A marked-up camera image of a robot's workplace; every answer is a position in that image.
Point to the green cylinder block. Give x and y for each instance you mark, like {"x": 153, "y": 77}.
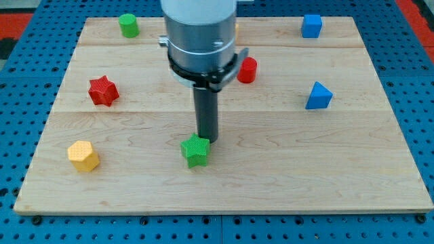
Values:
{"x": 128, "y": 25}

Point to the red star block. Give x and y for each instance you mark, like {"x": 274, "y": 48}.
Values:
{"x": 102, "y": 91}

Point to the blue triangle block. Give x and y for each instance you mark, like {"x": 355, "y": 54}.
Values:
{"x": 319, "y": 97}

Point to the red cylinder block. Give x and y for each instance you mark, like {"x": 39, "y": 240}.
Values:
{"x": 247, "y": 72}

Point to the wooden board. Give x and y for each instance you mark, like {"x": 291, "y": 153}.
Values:
{"x": 272, "y": 155}

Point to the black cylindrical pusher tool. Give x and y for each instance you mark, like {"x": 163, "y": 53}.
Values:
{"x": 206, "y": 110}

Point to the green star block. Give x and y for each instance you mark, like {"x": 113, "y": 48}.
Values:
{"x": 195, "y": 150}

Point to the blue cube block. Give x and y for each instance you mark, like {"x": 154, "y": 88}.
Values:
{"x": 311, "y": 26}

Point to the yellow hexagon block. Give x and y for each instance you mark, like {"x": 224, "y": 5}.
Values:
{"x": 83, "y": 156}

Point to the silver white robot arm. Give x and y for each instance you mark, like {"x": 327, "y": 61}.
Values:
{"x": 200, "y": 40}

